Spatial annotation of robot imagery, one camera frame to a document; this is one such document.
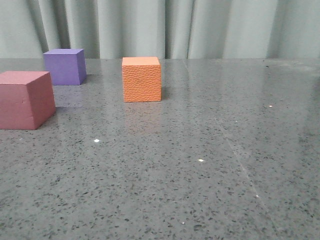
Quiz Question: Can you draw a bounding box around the orange foam cube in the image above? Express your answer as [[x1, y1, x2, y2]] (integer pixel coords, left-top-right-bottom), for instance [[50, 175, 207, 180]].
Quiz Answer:
[[121, 56, 162, 103]]

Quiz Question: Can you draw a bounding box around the pink foam cube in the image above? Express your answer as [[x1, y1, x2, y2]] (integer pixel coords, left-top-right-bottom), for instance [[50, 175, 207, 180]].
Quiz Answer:
[[0, 71, 56, 130]]

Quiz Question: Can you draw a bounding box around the purple foam cube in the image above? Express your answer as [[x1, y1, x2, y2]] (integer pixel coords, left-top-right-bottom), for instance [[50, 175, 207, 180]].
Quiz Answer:
[[43, 48, 87, 86]]

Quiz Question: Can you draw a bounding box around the grey-green curtain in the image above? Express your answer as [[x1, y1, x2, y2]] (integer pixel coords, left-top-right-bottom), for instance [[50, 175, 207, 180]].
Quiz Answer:
[[0, 0, 320, 59]]

